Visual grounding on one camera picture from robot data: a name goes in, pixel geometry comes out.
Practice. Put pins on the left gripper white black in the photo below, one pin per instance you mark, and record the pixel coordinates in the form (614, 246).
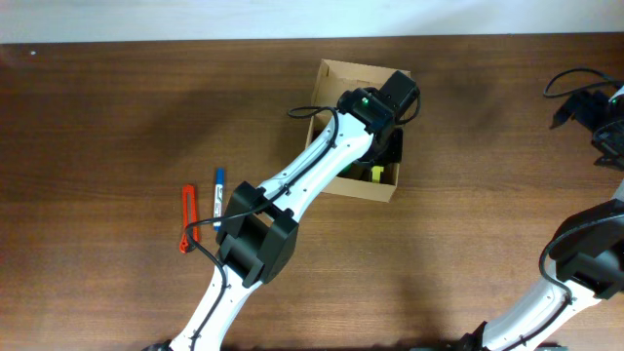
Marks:
(393, 154)

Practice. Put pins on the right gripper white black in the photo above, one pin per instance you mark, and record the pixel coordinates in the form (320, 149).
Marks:
(613, 149)

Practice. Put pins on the yellow highlighter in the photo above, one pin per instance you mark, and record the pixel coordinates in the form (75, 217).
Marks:
(376, 173)

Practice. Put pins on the brown cardboard box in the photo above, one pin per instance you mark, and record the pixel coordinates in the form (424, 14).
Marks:
(333, 79)

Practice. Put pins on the green tape roll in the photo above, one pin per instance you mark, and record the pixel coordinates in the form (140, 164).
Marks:
(346, 171)

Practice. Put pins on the blue white marker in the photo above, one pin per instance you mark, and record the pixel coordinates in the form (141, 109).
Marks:
(218, 191)

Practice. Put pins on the orange utility knife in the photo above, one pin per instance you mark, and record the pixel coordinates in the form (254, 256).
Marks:
(189, 215)

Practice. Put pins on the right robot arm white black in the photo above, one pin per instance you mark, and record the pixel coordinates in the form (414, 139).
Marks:
(583, 263)

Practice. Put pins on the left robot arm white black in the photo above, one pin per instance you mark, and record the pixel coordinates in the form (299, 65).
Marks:
(258, 230)

